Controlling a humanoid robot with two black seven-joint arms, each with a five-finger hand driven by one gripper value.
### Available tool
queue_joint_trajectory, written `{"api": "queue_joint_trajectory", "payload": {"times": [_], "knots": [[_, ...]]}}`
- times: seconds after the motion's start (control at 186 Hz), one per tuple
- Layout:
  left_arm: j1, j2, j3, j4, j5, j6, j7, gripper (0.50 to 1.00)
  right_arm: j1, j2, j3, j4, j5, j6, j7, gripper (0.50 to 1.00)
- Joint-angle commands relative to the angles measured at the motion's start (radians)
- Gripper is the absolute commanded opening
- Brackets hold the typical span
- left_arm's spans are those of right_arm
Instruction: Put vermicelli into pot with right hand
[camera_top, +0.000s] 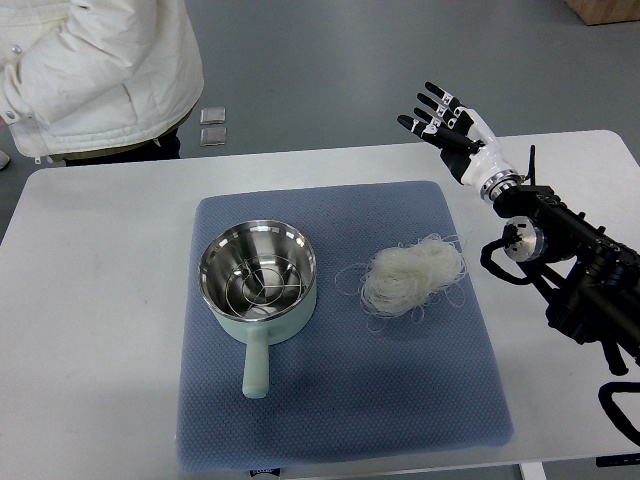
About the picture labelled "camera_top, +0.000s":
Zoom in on brown wooden box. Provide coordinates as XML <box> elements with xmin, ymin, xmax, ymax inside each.
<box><xmin>565</xmin><ymin>0</ymin><xmax>640</xmax><ymax>26</ymax></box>

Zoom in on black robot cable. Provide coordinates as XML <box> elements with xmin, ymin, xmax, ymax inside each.
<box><xmin>597</xmin><ymin>381</ymin><xmax>640</xmax><ymax>455</ymax></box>

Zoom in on wire steaming rack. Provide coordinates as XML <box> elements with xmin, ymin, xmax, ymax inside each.
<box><xmin>225</xmin><ymin>257</ymin><xmax>306</xmax><ymax>309</ymax></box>

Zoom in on blue textured mat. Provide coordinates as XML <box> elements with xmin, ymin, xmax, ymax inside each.
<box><xmin>176</xmin><ymin>181</ymin><xmax>513</xmax><ymax>473</ymax></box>

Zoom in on person in white clothes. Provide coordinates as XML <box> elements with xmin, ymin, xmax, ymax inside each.
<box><xmin>1</xmin><ymin>0</ymin><xmax>204</xmax><ymax>166</ymax></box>

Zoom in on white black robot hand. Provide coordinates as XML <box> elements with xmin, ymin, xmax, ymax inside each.
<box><xmin>397</xmin><ymin>82</ymin><xmax>522</xmax><ymax>203</ymax></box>

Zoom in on white vermicelli bundle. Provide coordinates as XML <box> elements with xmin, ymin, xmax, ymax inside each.
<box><xmin>334</xmin><ymin>233</ymin><xmax>468</xmax><ymax>334</ymax></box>

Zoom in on lower metal floor plate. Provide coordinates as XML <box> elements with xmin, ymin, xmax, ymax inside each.
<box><xmin>199</xmin><ymin>127</ymin><xmax>227</xmax><ymax>147</ymax></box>

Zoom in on upper metal floor plate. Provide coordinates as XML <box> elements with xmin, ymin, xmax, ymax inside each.
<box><xmin>200</xmin><ymin>107</ymin><xmax>226</xmax><ymax>125</ymax></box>

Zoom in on white table leg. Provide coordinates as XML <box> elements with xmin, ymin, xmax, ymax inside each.
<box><xmin>519</xmin><ymin>462</ymin><xmax>547</xmax><ymax>480</ymax></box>

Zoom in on mint green steel pot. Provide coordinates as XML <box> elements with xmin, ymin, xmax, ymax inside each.
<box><xmin>198</xmin><ymin>220</ymin><xmax>317</xmax><ymax>399</ymax></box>

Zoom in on metal floor plate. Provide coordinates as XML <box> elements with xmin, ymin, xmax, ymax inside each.
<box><xmin>200</xmin><ymin>107</ymin><xmax>226</xmax><ymax>125</ymax></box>
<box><xmin>199</xmin><ymin>127</ymin><xmax>227</xmax><ymax>147</ymax></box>

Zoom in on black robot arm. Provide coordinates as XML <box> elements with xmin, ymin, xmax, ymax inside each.
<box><xmin>480</xmin><ymin>171</ymin><xmax>639</xmax><ymax>376</ymax></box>

